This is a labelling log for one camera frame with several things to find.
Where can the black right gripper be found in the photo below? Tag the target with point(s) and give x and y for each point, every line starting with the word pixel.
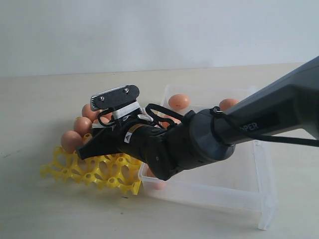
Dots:
pixel 141 139

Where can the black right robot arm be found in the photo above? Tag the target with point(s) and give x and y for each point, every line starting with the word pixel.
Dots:
pixel 286 111

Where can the yellow plastic egg tray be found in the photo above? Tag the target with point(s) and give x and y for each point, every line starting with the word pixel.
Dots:
pixel 111 171

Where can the clear plastic bin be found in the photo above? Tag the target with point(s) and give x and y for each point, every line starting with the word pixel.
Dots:
pixel 244 182

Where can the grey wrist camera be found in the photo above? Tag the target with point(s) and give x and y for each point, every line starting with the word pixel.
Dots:
pixel 114 98

